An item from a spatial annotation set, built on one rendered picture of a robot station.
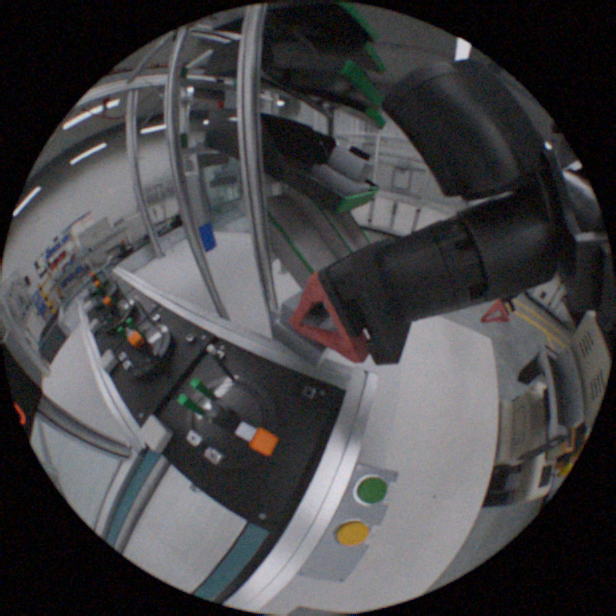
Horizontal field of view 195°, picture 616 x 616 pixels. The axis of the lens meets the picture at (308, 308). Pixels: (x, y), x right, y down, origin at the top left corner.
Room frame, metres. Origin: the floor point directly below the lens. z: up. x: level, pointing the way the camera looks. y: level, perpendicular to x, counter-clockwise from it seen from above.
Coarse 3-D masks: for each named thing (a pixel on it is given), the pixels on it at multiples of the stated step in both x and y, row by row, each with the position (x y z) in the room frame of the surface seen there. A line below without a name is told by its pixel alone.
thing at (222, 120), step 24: (216, 120) 0.31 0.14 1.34; (264, 120) 0.43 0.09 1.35; (288, 120) 0.40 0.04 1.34; (216, 144) 0.32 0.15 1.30; (264, 144) 0.26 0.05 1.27; (288, 144) 0.40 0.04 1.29; (312, 144) 0.37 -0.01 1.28; (264, 168) 0.26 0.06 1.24; (288, 168) 0.24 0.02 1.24; (312, 192) 0.22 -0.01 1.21; (336, 192) 0.20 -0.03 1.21; (336, 216) 0.20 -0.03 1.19
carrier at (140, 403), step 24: (144, 312) 0.20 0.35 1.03; (168, 312) 0.27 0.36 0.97; (144, 336) 0.17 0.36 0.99; (168, 336) 0.18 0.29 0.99; (216, 336) 0.20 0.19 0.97; (120, 360) 0.11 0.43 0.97; (144, 360) 0.11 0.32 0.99; (168, 360) 0.13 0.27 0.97; (192, 360) 0.14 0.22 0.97; (120, 384) 0.05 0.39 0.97; (144, 384) 0.07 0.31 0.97; (168, 384) 0.08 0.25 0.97; (144, 408) 0.03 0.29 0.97
